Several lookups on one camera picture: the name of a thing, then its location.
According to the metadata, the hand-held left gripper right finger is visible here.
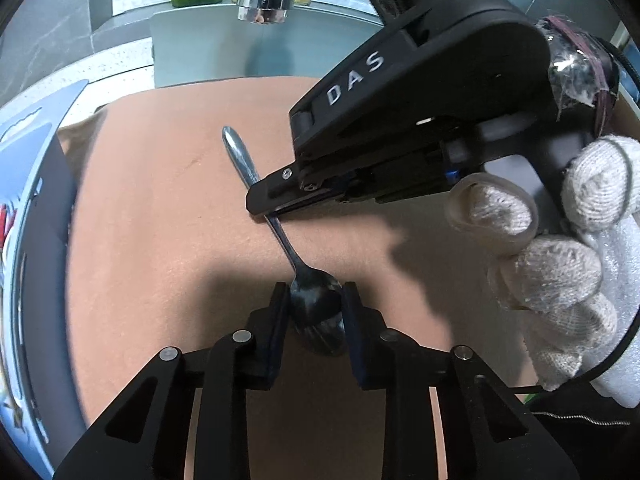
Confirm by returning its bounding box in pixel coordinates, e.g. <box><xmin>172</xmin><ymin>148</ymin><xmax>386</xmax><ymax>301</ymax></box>
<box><xmin>341</xmin><ymin>282</ymin><xmax>583</xmax><ymax>480</ymax></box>

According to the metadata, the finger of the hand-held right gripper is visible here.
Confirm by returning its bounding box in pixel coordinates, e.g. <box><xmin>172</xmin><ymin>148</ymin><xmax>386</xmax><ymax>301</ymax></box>
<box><xmin>245</xmin><ymin>162</ymin><xmax>351</xmax><ymax>221</ymax></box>

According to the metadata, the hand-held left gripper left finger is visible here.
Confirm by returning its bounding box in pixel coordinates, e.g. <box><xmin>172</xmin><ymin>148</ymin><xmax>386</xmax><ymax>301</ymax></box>
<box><xmin>52</xmin><ymin>282</ymin><xmax>292</xmax><ymax>480</ymax></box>

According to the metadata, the metal spoon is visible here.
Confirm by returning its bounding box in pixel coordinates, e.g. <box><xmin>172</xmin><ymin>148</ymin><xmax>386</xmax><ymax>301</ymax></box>
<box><xmin>221</xmin><ymin>126</ymin><xmax>347</xmax><ymax>357</ymax></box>

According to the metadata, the blue plastic basket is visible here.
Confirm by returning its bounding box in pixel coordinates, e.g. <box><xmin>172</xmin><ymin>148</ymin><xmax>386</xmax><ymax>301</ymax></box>
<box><xmin>0</xmin><ymin>79</ymin><xmax>91</xmax><ymax>461</ymax></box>

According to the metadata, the person's right hand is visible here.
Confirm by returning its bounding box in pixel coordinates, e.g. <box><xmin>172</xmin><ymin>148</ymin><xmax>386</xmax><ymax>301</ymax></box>
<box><xmin>446</xmin><ymin>135</ymin><xmax>640</xmax><ymax>393</ymax></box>

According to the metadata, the brown mat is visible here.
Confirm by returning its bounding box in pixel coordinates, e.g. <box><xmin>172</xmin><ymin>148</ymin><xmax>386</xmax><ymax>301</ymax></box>
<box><xmin>57</xmin><ymin>75</ymin><xmax>531</xmax><ymax>480</ymax></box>

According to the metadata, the steel sink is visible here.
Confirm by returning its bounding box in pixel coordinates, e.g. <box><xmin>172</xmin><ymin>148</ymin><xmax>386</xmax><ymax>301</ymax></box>
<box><xmin>150</xmin><ymin>2</ymin><xmax>381</xmax><ymax>92</ymax></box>

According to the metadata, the red utensil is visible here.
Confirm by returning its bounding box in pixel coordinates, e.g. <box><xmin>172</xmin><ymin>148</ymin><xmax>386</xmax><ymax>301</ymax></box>
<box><xmin>0</xmin><ymin>202</ymin><xmax>20</xmax><ymax>261</ymax></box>

